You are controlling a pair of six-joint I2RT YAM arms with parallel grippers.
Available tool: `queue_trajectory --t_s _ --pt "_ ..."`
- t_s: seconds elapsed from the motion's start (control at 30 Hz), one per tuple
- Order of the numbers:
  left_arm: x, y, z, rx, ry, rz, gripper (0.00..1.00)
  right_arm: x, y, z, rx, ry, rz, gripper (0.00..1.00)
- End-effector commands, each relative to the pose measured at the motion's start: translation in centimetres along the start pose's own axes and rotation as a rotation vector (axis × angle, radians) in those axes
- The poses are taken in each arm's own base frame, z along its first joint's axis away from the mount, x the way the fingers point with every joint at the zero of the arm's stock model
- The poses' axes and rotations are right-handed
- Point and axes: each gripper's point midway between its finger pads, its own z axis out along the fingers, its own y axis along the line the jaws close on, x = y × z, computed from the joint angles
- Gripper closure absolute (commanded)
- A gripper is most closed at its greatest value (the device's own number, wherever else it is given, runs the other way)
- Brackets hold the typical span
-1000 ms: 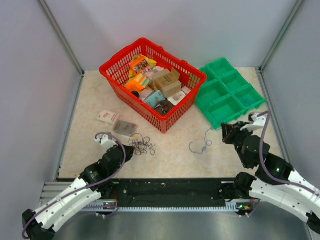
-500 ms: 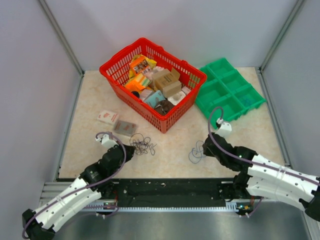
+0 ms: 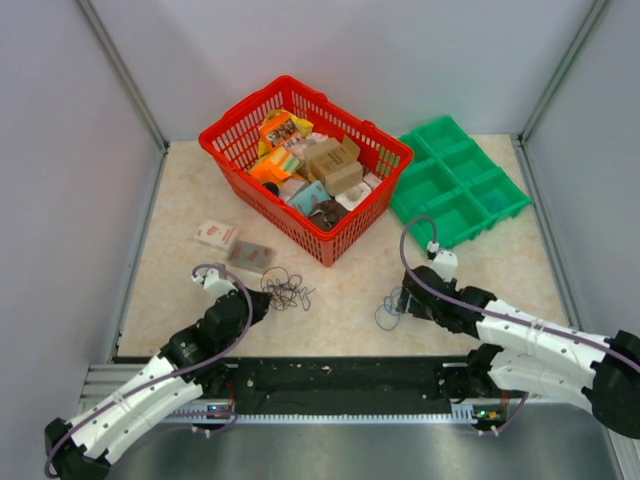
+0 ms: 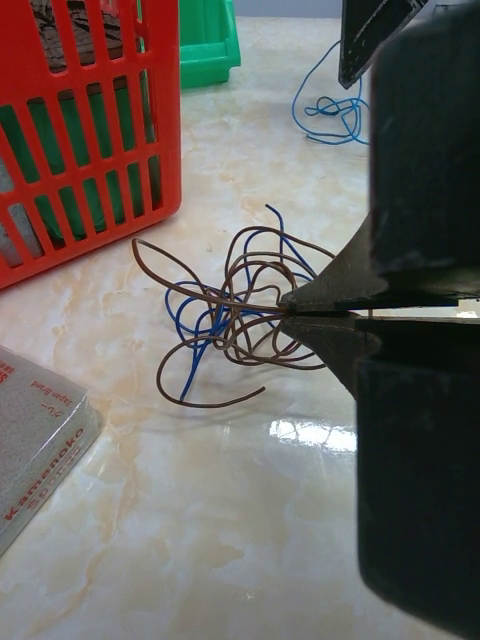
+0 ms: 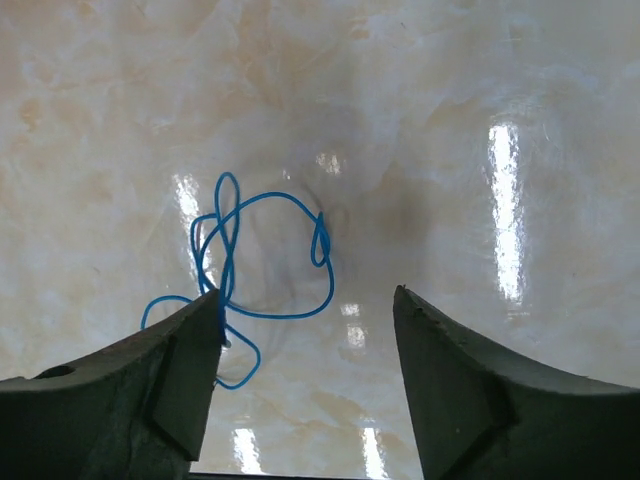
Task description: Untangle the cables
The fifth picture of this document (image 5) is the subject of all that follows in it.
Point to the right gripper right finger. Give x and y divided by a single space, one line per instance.
480 410

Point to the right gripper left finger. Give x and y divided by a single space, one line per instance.
136 409

